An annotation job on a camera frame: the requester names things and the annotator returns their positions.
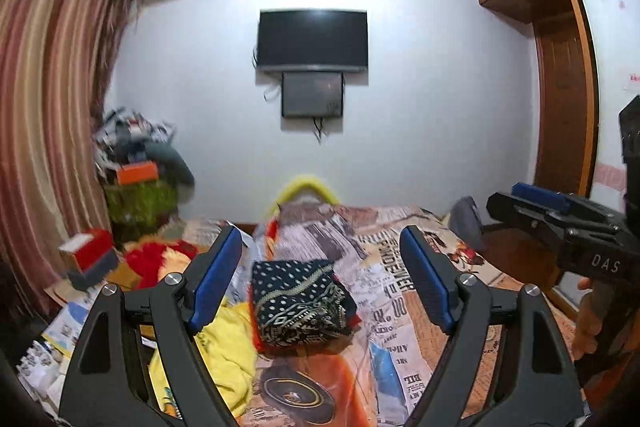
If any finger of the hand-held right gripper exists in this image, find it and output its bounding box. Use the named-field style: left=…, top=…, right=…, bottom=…
left=486, top=182, right=628, bottom=254

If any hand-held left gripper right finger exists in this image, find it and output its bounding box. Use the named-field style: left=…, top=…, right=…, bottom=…
left=399, top=224, right=586, bottom=427

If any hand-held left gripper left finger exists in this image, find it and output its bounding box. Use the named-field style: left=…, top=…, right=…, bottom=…
left=57, top=224, right=244, bottom=427

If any navy patterned hoodie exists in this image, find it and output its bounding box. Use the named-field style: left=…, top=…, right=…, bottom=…
left=250, top=259, right=358, bottom=350

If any person's right hand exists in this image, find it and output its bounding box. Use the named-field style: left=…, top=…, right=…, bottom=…
left=571, top=276, right=608, bottom=355

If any printed bed sheet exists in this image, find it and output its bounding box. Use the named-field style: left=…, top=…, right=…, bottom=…
left=170, top=202, right=591, bottom=427

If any grey bag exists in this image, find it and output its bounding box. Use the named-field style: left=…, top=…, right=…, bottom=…
left=447, top=196, right=483, bottom=253

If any red plush toy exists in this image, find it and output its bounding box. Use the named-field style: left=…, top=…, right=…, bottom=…
left=122, top=242, right=198, bottom=280

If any yellow garment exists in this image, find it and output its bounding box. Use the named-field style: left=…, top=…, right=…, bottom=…
left=147, top=302, right=258, bottom=423

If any red garment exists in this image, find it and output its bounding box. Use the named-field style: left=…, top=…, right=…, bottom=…
left=249, top=274, right=363, bottom=353

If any green box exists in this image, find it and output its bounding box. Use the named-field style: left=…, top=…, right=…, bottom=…
left=105, top=179, right=178, bottom=228

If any grey neck pillow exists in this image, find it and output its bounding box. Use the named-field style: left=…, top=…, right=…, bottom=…
left=145, top=142, right=196, bottom=188

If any orange box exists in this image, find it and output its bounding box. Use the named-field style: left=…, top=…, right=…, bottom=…
left=116, top=161, right=160, bottom=185

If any red and grey box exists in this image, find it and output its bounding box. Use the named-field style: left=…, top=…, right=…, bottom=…
left=59, top=229, right=121, bottom=292

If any pile of clutter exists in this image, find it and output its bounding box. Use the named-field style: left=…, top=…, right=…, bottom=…
left=92, top=107, right=176, bottom=172

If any pile of white booklets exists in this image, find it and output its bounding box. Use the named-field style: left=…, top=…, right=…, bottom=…
left=17, top=297, right=101, bottom=410

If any striped curtain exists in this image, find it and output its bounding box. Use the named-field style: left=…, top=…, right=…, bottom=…
left=0, top=0, right=147, bottom=318

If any small wall monitor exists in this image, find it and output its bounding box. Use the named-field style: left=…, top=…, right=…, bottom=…
left=281, top=72, right=345, bottom=118

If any black wall television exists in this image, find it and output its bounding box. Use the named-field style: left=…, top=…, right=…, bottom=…
left=256, top=9, right=369, bottom=74

